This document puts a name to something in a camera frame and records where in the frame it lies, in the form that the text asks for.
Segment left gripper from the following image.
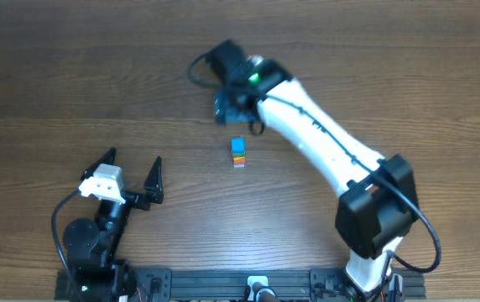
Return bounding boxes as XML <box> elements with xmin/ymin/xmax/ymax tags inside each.
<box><xmin>81</xmin><ymin>146</ymin><xmax>165</xmax><ymax>212</ymax></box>

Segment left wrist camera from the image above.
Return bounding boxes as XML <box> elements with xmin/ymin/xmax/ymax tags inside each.
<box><xmin>78</xmin><ymin>163</ymin><xmax>126</xmax><ymax>206</ymax></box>

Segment mounting rail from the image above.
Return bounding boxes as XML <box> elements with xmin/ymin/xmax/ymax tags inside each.
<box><xmin>54</xmin><ymin>267</ymin><xmax>427</xmax><ymax>302</ymax></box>

